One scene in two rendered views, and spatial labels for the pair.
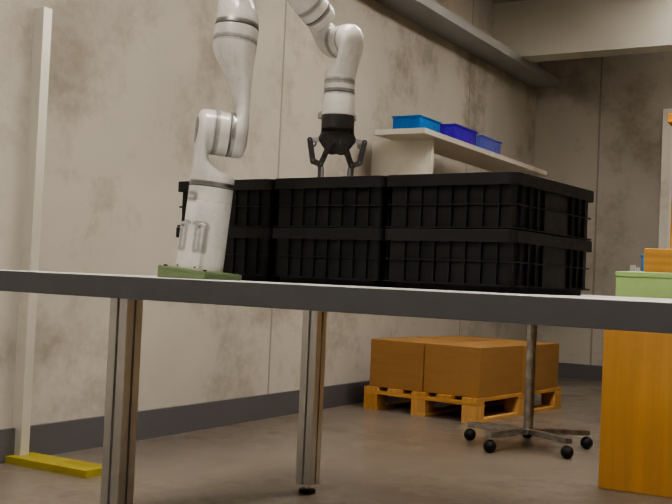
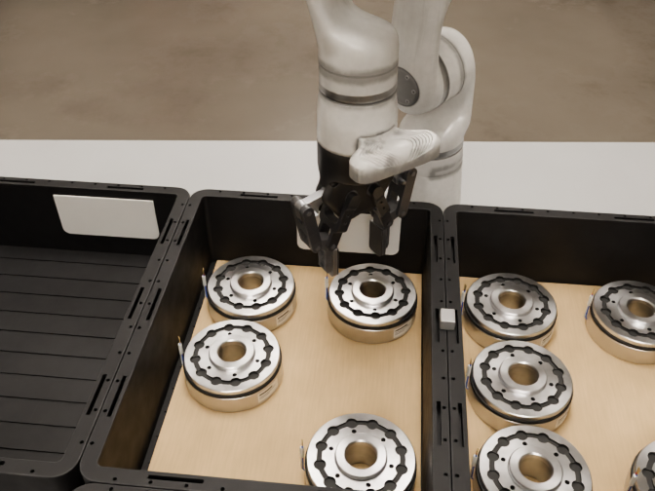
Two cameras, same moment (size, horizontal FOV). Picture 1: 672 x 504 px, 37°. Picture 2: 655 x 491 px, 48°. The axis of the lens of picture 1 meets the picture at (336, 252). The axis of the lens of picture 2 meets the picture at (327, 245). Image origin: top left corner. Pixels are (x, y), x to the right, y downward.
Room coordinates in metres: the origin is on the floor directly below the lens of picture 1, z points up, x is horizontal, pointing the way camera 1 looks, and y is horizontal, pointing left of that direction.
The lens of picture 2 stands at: (2.75, -0.31, 1.44)
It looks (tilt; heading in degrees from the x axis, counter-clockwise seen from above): 40 degrees down; 150
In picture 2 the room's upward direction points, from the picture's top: straight up
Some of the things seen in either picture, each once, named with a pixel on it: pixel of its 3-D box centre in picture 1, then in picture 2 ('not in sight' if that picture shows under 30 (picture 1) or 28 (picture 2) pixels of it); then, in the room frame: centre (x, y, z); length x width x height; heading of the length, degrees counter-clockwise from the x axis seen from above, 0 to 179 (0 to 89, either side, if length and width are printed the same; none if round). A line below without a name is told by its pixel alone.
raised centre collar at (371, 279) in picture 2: not in sight; (372, 290); (2.25, 0.04, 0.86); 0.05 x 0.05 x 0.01
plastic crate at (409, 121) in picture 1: (416, 126); not in sight; (5.76, -0.43, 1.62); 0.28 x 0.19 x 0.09; 149
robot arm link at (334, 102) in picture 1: (338, 103); (368, 115); (2.27, 0.01, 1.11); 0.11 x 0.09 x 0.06; 2
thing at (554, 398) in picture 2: not in sight; (521, 378); (2.43, 0.10, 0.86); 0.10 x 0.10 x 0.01
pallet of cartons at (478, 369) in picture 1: (467, 374); not in sight; (5.83, -0.79, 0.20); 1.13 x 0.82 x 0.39; 149
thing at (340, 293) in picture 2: not in sight; (372, 293); (2.25, 0.04, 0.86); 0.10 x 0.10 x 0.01
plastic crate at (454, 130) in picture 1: (449, 136); not in sight; (6.16, -0.67, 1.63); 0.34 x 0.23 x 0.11; 149
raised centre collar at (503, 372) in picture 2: not in sight; (522, 375); (2.43, 0.10, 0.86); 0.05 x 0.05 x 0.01
